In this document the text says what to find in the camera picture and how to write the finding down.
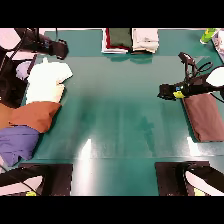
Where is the dark green folded garment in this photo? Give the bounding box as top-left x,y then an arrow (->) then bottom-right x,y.
108,27 -> 133,51

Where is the cream folded garment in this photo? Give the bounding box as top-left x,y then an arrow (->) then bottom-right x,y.
131,27 -> 161,54

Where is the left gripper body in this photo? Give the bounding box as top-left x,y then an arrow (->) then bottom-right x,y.
49,38 -> 70,61

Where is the white garment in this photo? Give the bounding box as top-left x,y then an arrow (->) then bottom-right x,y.
25,57 -> 74,105

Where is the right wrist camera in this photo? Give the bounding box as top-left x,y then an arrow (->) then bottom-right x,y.
178,51 -> 198,81

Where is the purple garment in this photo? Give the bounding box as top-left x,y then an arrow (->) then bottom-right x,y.
0,125 -> 41,168

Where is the red folded garment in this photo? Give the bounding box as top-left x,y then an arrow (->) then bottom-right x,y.
104,27 -> 131,52

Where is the orange-brown garment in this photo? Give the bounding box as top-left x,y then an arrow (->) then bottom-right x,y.
0,101 -> 63,134

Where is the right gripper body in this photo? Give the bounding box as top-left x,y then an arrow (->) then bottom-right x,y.
157,82 -> 190,101

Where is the black cable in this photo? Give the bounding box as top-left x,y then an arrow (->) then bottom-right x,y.
193,61 -> 214,79

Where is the brown folded garment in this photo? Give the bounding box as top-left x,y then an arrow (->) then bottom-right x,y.
182,92 -> 224,144

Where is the green bottle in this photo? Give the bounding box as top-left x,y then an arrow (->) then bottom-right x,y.
199,27 -> 219,45

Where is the pale lilac garment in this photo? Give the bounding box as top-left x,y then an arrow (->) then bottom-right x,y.
15,60 -> 33,81

